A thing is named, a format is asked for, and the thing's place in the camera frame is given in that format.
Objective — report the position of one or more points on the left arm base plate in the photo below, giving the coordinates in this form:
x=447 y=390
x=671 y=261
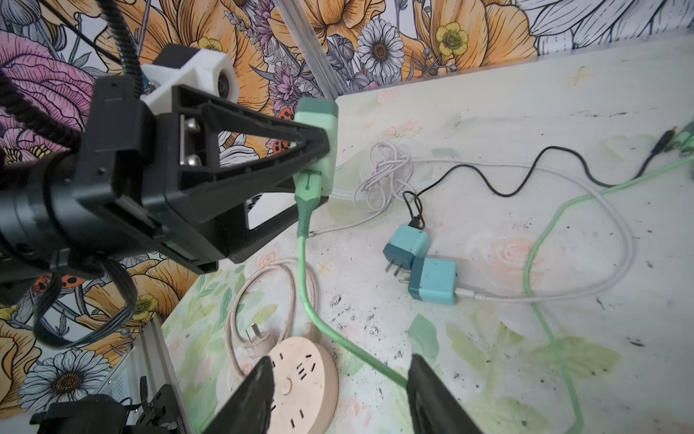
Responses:
x=159 y=415

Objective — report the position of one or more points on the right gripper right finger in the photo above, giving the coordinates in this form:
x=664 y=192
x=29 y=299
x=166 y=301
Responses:
x=433 y=409

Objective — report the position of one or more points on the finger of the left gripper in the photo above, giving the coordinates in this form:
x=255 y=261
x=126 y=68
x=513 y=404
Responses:
x=237 y=241
x=198 y=187

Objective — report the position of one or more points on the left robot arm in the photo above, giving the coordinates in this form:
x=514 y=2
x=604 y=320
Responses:
x=38 y=211

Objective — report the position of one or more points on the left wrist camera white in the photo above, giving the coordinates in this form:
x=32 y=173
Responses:
x=206 y=70

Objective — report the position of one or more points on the green charger adapter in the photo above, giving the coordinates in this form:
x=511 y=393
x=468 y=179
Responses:
x=319 y=118

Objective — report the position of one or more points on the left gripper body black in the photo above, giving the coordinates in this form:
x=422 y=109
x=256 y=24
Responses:
x=143 y=178

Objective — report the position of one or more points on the round pink socket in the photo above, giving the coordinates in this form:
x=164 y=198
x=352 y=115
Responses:
x=306 y=387

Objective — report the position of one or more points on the teal charger adapter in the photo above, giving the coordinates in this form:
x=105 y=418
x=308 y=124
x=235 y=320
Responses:
x=404 y=247
x=433 y=280

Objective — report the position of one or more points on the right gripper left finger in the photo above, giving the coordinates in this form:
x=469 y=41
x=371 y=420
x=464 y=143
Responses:
x=250 y=408

